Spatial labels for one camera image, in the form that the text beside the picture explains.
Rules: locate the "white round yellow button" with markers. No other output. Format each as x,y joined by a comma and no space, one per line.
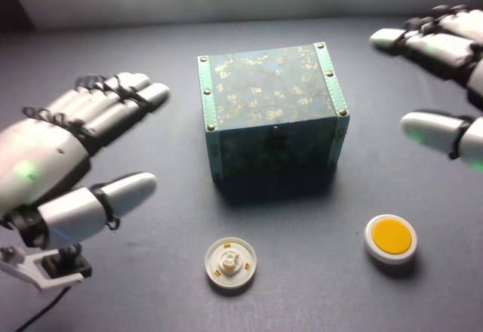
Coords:
391,238

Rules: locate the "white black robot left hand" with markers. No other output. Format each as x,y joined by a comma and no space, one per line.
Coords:
41,147

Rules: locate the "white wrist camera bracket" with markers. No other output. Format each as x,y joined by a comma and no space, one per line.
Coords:
34,271

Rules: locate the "teal floral wooden chest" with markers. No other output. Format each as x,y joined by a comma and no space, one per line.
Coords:
268,90

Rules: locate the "white disc with yellow tabs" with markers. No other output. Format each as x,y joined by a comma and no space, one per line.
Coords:
231,262

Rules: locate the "grey table cloth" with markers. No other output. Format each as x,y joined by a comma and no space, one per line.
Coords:
302,302

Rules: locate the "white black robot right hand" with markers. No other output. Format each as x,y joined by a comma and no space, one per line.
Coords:
445,43

